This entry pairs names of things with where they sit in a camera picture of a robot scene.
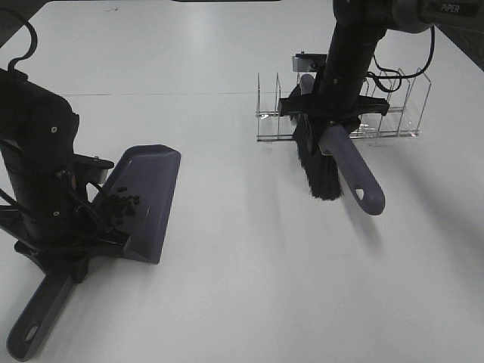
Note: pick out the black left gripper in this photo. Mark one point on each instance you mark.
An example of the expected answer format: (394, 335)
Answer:
(50, 216)

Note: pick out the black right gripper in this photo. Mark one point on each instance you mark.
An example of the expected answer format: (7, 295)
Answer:
(331, 92)

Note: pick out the purple hand brush black bristles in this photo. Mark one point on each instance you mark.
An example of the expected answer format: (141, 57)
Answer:
(323, 173)

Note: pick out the pile of coffee beans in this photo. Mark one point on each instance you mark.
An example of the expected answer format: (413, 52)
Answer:
(121, 204)

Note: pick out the purple plastic dustpan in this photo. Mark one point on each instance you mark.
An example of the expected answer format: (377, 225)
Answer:
(147, 170)

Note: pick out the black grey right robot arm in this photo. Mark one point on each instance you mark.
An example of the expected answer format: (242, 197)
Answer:
(360, 25)

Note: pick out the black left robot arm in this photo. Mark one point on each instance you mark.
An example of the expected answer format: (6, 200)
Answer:
(42, 126)

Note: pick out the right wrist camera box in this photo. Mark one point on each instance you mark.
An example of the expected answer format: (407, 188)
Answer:
(308, 62)

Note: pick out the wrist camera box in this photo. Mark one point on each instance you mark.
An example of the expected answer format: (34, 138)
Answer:
(308, 62)
(91, 169)

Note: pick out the chrome wire rack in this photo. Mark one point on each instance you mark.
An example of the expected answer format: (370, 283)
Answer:
(407, 104)

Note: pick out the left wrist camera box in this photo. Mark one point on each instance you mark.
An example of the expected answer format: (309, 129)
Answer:
(91, 169)

